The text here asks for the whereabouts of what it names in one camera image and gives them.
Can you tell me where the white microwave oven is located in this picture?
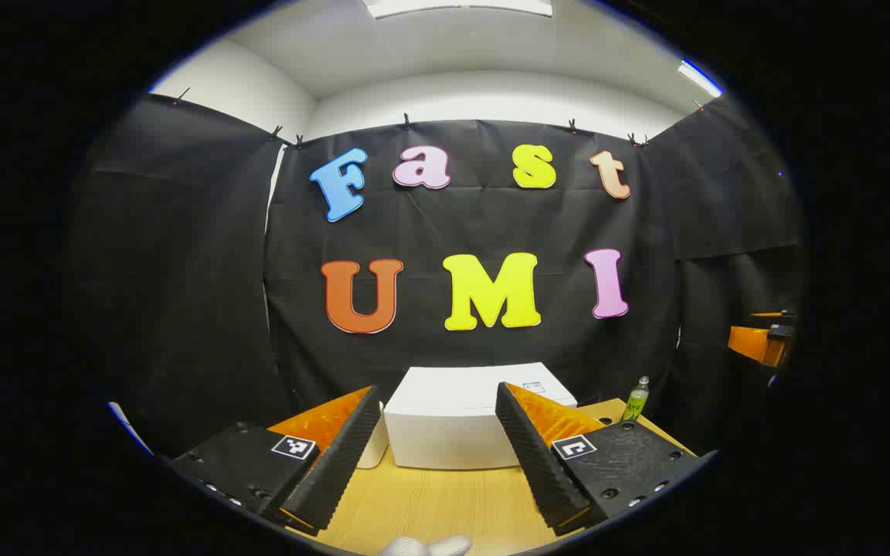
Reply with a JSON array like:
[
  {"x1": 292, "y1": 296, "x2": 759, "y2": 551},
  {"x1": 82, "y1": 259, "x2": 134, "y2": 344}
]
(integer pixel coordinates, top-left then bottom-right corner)
[{"x1": 383, "y1": 361, "x2": 579, "y2": 470}]

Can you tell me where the white toaster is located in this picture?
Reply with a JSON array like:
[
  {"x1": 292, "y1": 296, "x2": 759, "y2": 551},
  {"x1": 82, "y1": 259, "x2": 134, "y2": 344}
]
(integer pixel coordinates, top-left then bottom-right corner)
[{"x1": 356, "y1": 402, "x2": 390, "y2": 470}]

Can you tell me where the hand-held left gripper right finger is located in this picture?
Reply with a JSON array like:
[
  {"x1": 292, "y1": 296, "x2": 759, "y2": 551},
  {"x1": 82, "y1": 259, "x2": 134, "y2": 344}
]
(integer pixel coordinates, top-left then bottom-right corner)
[{"x1": 495, "y1": 381, "x2": 718, "y2": 536}]

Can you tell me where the green label drink bottle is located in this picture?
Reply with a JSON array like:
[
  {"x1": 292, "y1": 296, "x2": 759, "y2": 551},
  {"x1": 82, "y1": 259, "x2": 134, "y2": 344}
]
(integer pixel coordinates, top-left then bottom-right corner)
[{"x1": 621, "y1": 376, "x2": 651, "y2": 422}]

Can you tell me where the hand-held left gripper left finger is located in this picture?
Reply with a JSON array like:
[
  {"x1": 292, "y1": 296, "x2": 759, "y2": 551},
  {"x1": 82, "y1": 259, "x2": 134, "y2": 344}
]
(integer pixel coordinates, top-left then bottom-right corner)
[{"x1": 171, "y1": 385, "x2": 382, "y2": 536}]

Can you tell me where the ceiling light panel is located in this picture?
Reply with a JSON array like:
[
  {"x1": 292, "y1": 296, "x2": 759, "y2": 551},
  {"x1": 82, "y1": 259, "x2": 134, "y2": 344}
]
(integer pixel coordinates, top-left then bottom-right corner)
[
  {"x1": 360, "y1": 0, "x2": 554, "y2": 19},
  {"x1": 677, "y1": 59, "x2": 724, "y2": 98}
]

